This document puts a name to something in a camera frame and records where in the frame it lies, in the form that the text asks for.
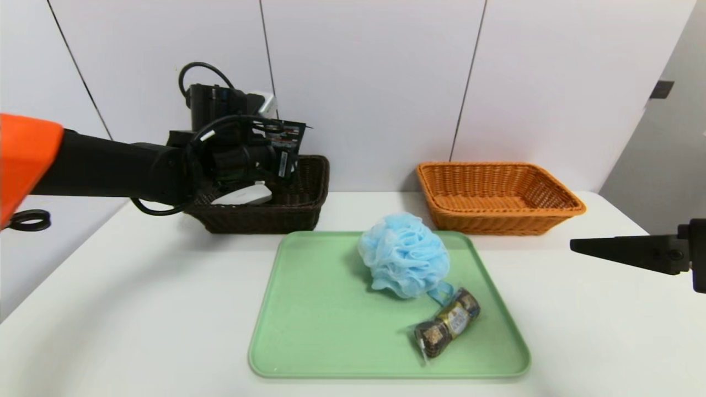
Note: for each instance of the white rectangular plastic case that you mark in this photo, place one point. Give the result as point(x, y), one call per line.
point(245, 196)

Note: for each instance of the gold chocolate pack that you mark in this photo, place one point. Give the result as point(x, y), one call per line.
point(449, 320)

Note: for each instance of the orange wicker basket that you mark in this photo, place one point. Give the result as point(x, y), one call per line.
point(496, 223)

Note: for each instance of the green plastic tray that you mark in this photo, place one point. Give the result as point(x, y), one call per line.
point(314, 331)

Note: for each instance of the black cosmetic tube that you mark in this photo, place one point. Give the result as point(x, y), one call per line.
point(287, 135)

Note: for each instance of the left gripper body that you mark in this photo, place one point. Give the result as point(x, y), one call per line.
point(284, 163)

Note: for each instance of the black wall fixture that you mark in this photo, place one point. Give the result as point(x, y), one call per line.
point(660, 90)

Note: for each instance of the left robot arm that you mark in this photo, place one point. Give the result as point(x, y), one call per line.
point(110, 171)

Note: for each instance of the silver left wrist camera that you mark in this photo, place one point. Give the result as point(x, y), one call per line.
point(265, 105)

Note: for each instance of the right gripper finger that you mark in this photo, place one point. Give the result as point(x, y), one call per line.
point(634, 251)

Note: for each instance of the dark brown wicker basket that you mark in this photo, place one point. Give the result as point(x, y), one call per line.
point(276, 220)

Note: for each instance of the blue mesh bath loofah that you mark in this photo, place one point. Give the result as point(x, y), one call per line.
point(402, 253)

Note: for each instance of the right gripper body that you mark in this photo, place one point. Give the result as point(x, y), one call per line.
point(698, 253)

